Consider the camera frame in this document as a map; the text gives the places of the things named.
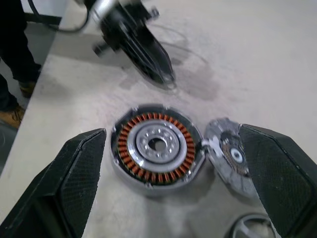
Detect silver round motor lid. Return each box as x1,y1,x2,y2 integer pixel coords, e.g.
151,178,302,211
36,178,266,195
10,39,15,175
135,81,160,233
203,117,261,199

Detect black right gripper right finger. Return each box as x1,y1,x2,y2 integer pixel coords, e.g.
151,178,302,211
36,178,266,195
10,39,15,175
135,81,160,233
238,123,317,238

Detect silver motor housing copper windings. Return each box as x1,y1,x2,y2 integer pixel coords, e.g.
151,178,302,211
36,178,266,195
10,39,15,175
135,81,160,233
108,103,207,198

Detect spoked silver rotor black rim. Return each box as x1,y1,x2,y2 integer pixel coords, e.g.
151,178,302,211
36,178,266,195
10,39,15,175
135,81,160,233
227,214,276,238

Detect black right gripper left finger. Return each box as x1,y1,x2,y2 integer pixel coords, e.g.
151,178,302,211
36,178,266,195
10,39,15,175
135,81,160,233
0,128,107,238

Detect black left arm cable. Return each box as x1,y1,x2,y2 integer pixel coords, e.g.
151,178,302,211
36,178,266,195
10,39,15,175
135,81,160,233
24,0,90,33

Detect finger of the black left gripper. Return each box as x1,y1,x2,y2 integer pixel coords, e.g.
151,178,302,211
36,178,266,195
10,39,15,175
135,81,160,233
122,27,159,80
146,26,175,84

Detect person in dark trousers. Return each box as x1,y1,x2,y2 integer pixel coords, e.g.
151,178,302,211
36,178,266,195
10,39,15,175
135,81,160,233
0,0,42,130

